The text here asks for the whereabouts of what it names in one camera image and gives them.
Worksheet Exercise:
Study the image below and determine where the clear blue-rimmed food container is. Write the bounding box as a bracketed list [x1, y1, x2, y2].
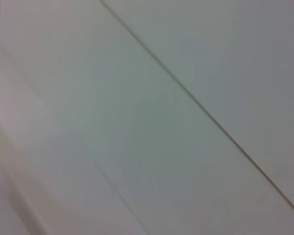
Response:
[0, 36, 147, 235]

